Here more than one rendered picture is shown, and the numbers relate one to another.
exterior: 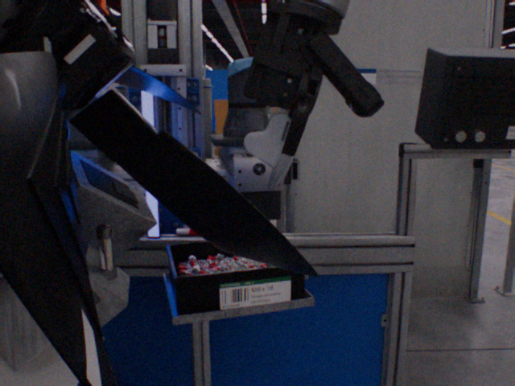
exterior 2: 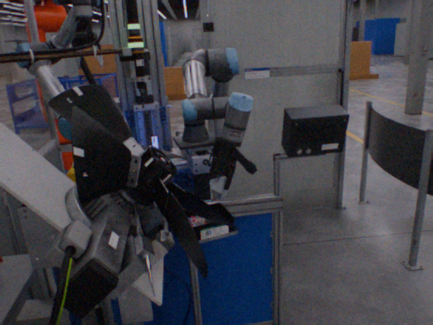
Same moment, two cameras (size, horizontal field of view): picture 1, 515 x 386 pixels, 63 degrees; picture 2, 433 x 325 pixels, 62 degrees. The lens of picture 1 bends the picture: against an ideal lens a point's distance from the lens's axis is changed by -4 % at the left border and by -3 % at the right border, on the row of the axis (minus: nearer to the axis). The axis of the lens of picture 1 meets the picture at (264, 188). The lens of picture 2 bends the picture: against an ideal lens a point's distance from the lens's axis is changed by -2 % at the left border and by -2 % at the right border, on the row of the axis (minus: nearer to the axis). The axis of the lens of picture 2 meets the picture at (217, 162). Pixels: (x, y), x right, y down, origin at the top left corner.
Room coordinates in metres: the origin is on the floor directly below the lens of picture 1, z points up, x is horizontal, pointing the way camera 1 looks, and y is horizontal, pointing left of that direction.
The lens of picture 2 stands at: (-0.64, 0.07, 1.56)
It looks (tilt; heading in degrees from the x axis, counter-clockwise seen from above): 19 degrees down; 356
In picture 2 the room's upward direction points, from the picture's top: 3 degrees counter-clockwise
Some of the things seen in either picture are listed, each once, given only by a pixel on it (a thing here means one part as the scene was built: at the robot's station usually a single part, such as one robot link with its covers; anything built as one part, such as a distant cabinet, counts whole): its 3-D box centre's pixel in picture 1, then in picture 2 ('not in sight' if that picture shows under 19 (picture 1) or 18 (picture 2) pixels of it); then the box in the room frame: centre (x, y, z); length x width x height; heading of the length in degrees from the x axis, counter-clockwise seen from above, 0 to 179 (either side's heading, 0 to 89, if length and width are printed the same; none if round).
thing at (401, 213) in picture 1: (405, 189); (277, 175); (0.89, -0.30, 0.96); 0.03 x 0.03 x 0.20; 2
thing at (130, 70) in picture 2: not in sight; (135, 64); (0.51, 0.22, 1.50); 0.09 x 0.07 x 0.10; 127
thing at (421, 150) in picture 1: (455, 150); (299, 155); (0.90, -0.40, 1.04); 0.24 x 0.03 x 0.03; 92
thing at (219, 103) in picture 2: not in sight; (229, 107); (0.63, -0.07, 1.33); 0.11 x 0.11 x 0.08; 0
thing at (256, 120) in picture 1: (247, 119); (195, 130); (1.33, 0.05, 1.09); 0.15 x 0.15 x 0.10
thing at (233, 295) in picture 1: (232, 272); (202, 222); (0.71, 0.06, 0.85); 0.22 x 0.17 x 0.07; 106
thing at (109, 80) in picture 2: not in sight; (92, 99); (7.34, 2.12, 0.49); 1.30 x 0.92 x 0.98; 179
